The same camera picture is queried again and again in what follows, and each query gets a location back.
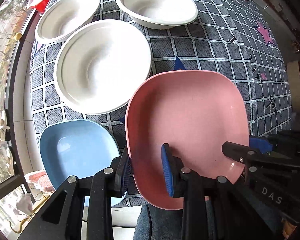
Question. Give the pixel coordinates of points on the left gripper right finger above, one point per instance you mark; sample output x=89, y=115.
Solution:
x=211, y=205

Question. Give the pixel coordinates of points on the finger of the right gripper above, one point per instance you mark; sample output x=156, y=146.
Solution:
x=263, y=145
x=253, y=157

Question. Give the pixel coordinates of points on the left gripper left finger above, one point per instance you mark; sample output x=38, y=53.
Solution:
x=61, y=216

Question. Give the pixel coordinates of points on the blue square plate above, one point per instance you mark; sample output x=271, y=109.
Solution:
x=78, y=148

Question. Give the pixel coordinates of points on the pink square plate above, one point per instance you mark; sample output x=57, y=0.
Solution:
x=195, y=112

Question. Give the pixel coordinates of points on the white paper bowl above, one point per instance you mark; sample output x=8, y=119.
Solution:
x=63, y=18
x=100, y=66
x=160, y=14

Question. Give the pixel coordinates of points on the pink slipper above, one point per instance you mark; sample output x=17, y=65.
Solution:
x=40, y=180

